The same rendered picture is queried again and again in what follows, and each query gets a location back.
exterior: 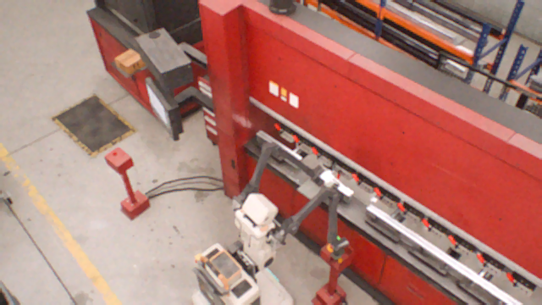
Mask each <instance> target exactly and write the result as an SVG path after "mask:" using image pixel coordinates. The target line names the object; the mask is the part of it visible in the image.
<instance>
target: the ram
mask: <svg viewBox="0 0 542 305"><path fill-rule="evenodd" d="M245 23H246V51H247V65H248V79H249V92H250V97H251V98H253V99H254V100H256V101H257V102H259V103H261V104H262V105H263V106H265V107H266V108H269V109H270V110H272V111H273V112H275V113H277V114H278V115H280V116H281V117H283V118H284V119H287V120H288V121H290V122H291V123H292V124H293V125H295V126H297V127H299V128H300V129H302V130H304V131H305V132H306V133H308V134H309V135H311V136H313V137H314V138H316V139H318V140H319V141H321V142H322V143H323V144H325V145H327V146H328V147H330V148H332V149H333V150H335V151H336V152H338V153H339V154H341V155H342V156H344V157H346V158H348V159H349V160H351V161H352V162H353V163H355V164H357V165H358V166H360V167H361V168H363V169H365V170H366V171H367V172H369V173H370V174H372V175H374V176H376V177H377V178H379V179H380V180H382V181H383V182H385V183H386V184H388V185H389V186H391V187H393V188H395V189H396V190H398V191H400V192H401V193H403V194H405V195H406V196H408V197H410V198H411V199H412V200H414V201H415V202H417V203H419V204H420V205H422V206H424V207H426V208H427V209H429V210H430V211H432V212H434V213H435V214H436V215H437V216H439V217H440V218H442V219H443V220H446V221H447V222H449V223H450V224H452V225H454V226H455V227H456V228H458V229H459V230H463V231H464V232H466V233H467V234H469V235H470V236H472V237H473V238H474V239H475V240H476V241H479V242H481V243H483V244H484V245H485V246H487V247H488V248H490V249H492V250H494V251H496V252H498V253H499V254H500V255H501V256H502V257H503V258H506V259H508V260H509V261H511V262H512V263H514V264H515V265H518V266H519V267H521V268H522V269H525V270H526V271H528V273H529V274H531V275H533V276H535V277H536V278H538V279H539V280H541V281H542V181H541V180H538V179H537V178H535V177H533V176H531V175H528V174H527V173H525V172H523V170H521V169H518V168H517V167H515V166H513V165H511V164H509V163H508V162H505V161H503V160H501V159H500V158H497V157H496V156H494V155H492V154H491V153H488V152H486V151H484V150H482V149H481V148H479V147H476V146H474V145H472V144H471V143H469V142H467V141H464V140H463V139H462V138H460V137H458V136H454V135H453V134H451V133H450V132H448V131H446V130H444V129H442V128H440V127H439V126H437V125H435V124H433V123H430V122H428V121H427V120H426V119H423V118H421V117H419V116H417V115H416V114H414V113H412V112H410V111H408V110H407V109H405V108H403V107H401V106H400V105H398V104H396V103H393V102H392V101H391V100H388V99H386V98H384V97H381V96H380V95H379V94H377V93H375V92H373V91H371V90H369V89H368V88H366V87H364V86H362V85H360V84H358V83H356V82H355V81H354V80H351V79H349V78H347V77H346V76H344V75H342V74H340V73H338V72H337V71H333V70H332V69H329V68H328V67H326V66H324V65H322V64H321V63H319V62H317V61H315V60H313V59H311V58H309V57H308V56H306V55H304V54H302V53H300V52H298V51H297V50H295V49H294V48H292V47H289V46H288V45H286V44H285V43H283V42H281V41H279V40H277V39H276V38H274V37H272V36H270V35H269V34H267V33H265V32H263V30H260V29H259V28H257V27H256V26H254V25H251V24H250V23H248V22H246V21H245ZM270 81H272V82H273V83H274V84H276V85H277V86H278V96H276V95H275V94H273V93H272V92H271V91H270ZM281 88H283V89H284V90H286V94H285V97H284V96H283V95H281ZM290 94H292V95H294V96H295V97H298V108H295V107H294V106H292V105H290ZM281 96H282V97H284V98H285V101H284V100H282V99H281ZM250 102H251V103H253V104H254V105H256V106H257V107H259V108H260V109H262V110H263V111H265V112H268V113H269V114H272V115H273V116H274V117H275V118H276V119H278V120H279V121H281V122H282V123H284V124H286V125H288V126H289V127H290V128H291V129H293V130H295V131H297V132H298V133H300V134H301V135H303V136H305V137H306V138H307V139H309V140H310V141H312V142H314V143H315V144H317V145H318V146H320V147H321V148H323V149H324V150H326V151H327V152H329V153H331V154H333V155H334V156H336V157H337V158H338V159H340V160H341V161H343V162H345V163H346V164H348V165H350V166H351V167H352V168H353V169H356V170H357V171H359V172H360V173H362V174H363V175H365V176H367V177H368V178H369V179H371V180H373V181H374V182H376V183H377V184H379V185H381V186H382V187H383V188H385V189H386V190H388V191H390V192H393V193H394V194H396V195H397V196H398V197H400V198H401V199H403V200H404V201H406V202H408V203H410V204H411V205H412V206H413V207H415V208H417V209H419V210H420V211H422V212H424V213H426V214H427V215H428V216H430V217H432V219H434V220H435V221H437V222H438V223H440V224H441V225H444V226H445V227H447V228H448V229H450V230H452V231H453V232H455V233H457V234H458V235H459V236H462V237H463V238H465V239H466V240H468V241H469V242H470V243H472V244H473V245H474V246H476V247H478V248H480V249H482V250H483V251H485V252H487V253H488V254H490V255H491V256H493V257H495V258H497V260H498V261H500V262H501V263H503V264H505V265H507V266H508V267H510V268H511V269H513V270H515V271H517V272H518V273H520V274H521V275H522V276H523V277H525V278H526V279H529V280H531V281H532V282H533V283H535V284H536V285H538V286H541V287H542V284H540V283H539V282H537V281H536V280H534V279H532V278H530V277H529V276H526V275H525V274H524V273H523V272H522V271H521V270H519V269H517V268H514V267H513V266H511V265H510V264H508V263H507V262H505V261H504V260H501V259H500V258H499V257H498V256H496V255H494V254H493V253H492V252H489V251H488V250H486V249H484V248H483V247H481V246H480V245H479V244H476V243H475V242H473V241H472V240H471V239H469V238H468V237H466V236H465V235H463V234H461V233H459V232H458V231H456V230H454V229H453V228H451V227H450V226H449V225H447V224H444V223H443V222H441V221H440V220H438V219H436V218H435V217H434V216H433V215H432V214H431V213H428V212H427V211H425V210H424V209H421V208H420V207H419V206H417V205H415V204H414V203H412V202H410V201H409V200H407V199H405V198H404V197H403V196H401V195H400V194H398V193H397V192H395V191H392V190H391V189H390V188H388V187H387V186H385V185H383V184H381V183H380V182H378V181H377V180H375V179H374V178H372V177H371V176H369V175H367V174H366V173H364V172H363V171H361V170H360V169H358V168H357V167H355V166H354V165H352V164H350V163H348V162H347V161H345V160H344V159H343V158H341V157H339V156H338V155H336V154H335V153H333V152H331V151H330V150H329V149H327V148H326V147H324V146H322V145H321V144H319V143H317V142H316V141H314V140H313V139H312V138H310V137H309V136H306V135H305V134H303V133H302V132H300V131H299V130H297V129H296V128H294V127H293V126H291V125H289V124H288V123H286V122H284V121H283V120H282V119H280V118H279V117H277V116H275V114H273V113H271V112H269V111H268V110H266V109H264V108H262V107H261V106H259V105H258V104H256V103H255V102H253V101H252V100H250Z"/></svg>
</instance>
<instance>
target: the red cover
mask: <svg viewBox="0 0 542 305"><path fill-rule="evenodd" d="M242 12H243V20H244V21H246V22H248V23H250V24H251V25H254V26H256V27H257V28H259V29H260V30H262V31H263V32H265V33H267V34H269V35H270V36H272V37H274V38H276V39H277V40H279V41H281V42H283V43H285V44H286V45H288V46H289V47H292V48H294V49H295V50H297V51H298V52H300V53H302V54H304V55H306V56H308V57H309V58H311V59H313V60H315V61H317V62H319V63H321V64H322V65H324V66H326V67H328V68H329V69H332V70H333V71H337V72H338V73H340V74H342V75H344V76H346V77H347V78H349V79H351V80H354V81H355V82H356V83H358V84H360V85H362V86H364V87H366V88H368V89H369V90H371V91H373V92H375V93H377V94H379V95H380V96H381V97H384V98H386V99H388V100H391V101H392V102H393V103H396V104H398V105H400V106H401V107H403V108H405V109H407V110H408V111H410V112H412V113H414V114H416V115H417V116H419V117H421V118H423V119H426V120H427V121H428V122H430V123H433V124H435V125H437V126H439V127H440V128H442V129H444V130H446V131H448V132H450V133H451V134H453V135H454V136H458V137H460V138H462V139H463V140H464V141H467V142H469V143H471V144H472V145H474V146H476V147H479V148H481V149H482V150H484V151H486V152H487V153H491V154H492V155H494V156H496V157H497V158H500V159H501V160H503V161H505V162H508V163H509V164H511V165H513V166H515V167H517V168H518V169H521V170H523V172H525V173H527V174H528V175H531V176H533V177H535V178H537V179H538V180H541V181H542V145H540V144H539V143H537V142H536V141H532V140H530V139H528V138H527V137H525V136H522V135H520V134H518V133H516V132H514V131H512V130H510V129H508V128H506V127H504V126H502V125H499V124H497V123H496V122H494V120H493V121H492V119H488V118H486V117H484V116H483V115H482V114H479V113H477V112H475V111H473V110H472V109H469V108H466V107H464V106H462V105H461V104H460V105H459V104H457V103H455V102H453V101H451V100H449V99H447V98H445V97H442V96H441V95H439V94H437V93H435V92H433V91H430V90H429V89H428V88H426V87H424V86H420V85H419V84H417V83H415V82H413V81H411V80H408V79H407V78H405V77H403V76H401V75H399V74H397V73H396V72H394V71H392V70H390V69H387V68H385V67H384V66H382V65H380V64H377V63H375V62H374V61H373V60H371V59H369V58H366V57H364V56H362V55H361V54H359V53H356V52H354V51H352V50H351V49H350V48H348V47H344V46H342V45H340V44H339V43H337V42H334V41H332V40H330V39H329V38H327V37H326V36H324V35H322V34H320V33H318V32H316V31H315V30H312V29H310V28H308V27H306V26H305V25H302V24H300V23H298V22H297V21H295V20H293V19H291V18H289V17H287V16H285V15H277V14H273V13H272V12H271V11H270V10H269V8H268V6H266V5H264V4H262V3H260V2H258V1H256V0H248V1H246V2H245V3H243V4H242ZM515 133H516V134H515Z"/></svg>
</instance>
